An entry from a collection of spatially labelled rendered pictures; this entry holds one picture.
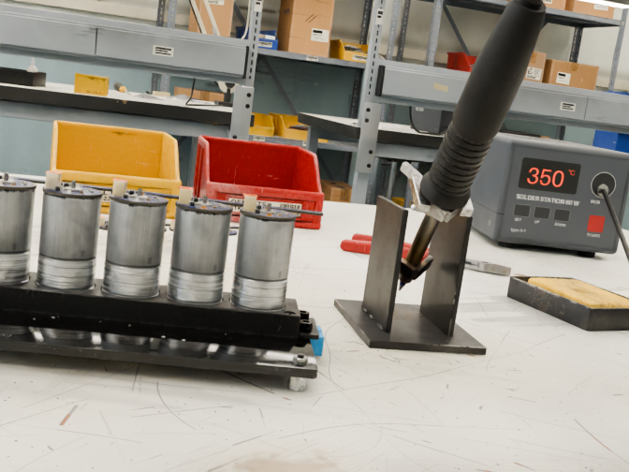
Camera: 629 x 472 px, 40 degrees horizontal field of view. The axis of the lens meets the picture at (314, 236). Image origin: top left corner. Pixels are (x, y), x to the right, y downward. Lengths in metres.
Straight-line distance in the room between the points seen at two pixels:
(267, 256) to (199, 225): 0.03
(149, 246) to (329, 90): 4.70
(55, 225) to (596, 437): 0.23
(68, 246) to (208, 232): 0.06
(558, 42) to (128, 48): 3.56
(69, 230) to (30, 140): 4.45
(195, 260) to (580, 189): 0.48
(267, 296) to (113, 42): 2.33
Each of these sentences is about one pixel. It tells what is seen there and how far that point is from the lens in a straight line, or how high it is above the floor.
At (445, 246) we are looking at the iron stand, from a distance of 0.45.
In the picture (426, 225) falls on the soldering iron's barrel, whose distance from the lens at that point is 0.43.
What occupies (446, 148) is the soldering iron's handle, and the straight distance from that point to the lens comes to 0.40.
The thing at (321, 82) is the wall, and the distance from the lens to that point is 5.04.
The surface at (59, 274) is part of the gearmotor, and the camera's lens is 0.38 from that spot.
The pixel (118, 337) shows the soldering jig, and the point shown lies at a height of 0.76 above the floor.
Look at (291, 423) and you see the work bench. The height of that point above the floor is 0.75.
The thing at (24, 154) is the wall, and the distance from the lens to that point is 4.83.
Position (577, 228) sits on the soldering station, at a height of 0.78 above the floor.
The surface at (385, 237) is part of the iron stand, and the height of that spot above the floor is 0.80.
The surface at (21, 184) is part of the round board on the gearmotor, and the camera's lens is 0.38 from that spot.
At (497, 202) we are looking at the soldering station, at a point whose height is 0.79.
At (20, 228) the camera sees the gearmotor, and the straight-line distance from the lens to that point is 0.38.
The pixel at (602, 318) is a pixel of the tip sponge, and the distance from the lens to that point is 0.53.
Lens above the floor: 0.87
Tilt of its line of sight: 10 degrees down
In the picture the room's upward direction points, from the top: 8 degrees clockwise
